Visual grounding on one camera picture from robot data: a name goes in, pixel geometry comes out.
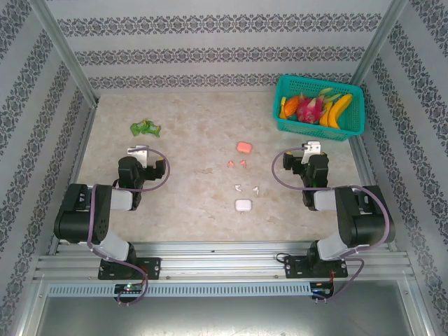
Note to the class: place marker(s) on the aluminium frame post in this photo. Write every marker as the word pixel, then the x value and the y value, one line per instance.
pixel 63 45
pixel 378 42

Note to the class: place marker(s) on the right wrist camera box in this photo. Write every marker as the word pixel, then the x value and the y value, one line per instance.
pixel 313 147

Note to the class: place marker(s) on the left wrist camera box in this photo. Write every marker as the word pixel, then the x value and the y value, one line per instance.
pixel 140 151

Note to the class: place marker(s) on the pink earbud charging case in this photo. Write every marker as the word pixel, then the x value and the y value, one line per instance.
pixel 244 147

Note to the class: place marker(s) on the crumpled green snack wrapper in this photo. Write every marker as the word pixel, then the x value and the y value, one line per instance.
pixel 141 128

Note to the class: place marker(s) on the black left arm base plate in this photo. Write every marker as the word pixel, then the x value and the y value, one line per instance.
pixel 152 267

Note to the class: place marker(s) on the teal plastic basket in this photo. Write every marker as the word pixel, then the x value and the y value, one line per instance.
pixel 353 119

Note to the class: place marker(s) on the aluminium side rail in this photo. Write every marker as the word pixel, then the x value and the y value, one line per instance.
pixel 85 140
pixel 360 157

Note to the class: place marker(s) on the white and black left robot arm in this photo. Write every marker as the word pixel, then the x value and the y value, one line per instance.
pixel 77 217

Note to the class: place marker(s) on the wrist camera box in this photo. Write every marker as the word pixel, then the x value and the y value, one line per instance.
pixel 140 151
pixel 313 147

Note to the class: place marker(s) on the aluminium mounting rail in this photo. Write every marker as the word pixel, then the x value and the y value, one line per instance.
pixel 224 260

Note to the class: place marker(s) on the white earbud charging case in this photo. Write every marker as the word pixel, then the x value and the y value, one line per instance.
pixel 243 205

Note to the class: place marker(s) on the grey metal front panel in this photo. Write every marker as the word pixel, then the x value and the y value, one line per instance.
pixel 224 318

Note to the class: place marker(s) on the pink toy dragon fruit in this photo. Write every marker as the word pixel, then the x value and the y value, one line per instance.
pixel 309 109

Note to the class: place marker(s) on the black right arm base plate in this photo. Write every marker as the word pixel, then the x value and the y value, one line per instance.
pixel 295 267

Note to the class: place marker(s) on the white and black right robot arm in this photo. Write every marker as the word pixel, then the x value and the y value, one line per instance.
pixel 367 217

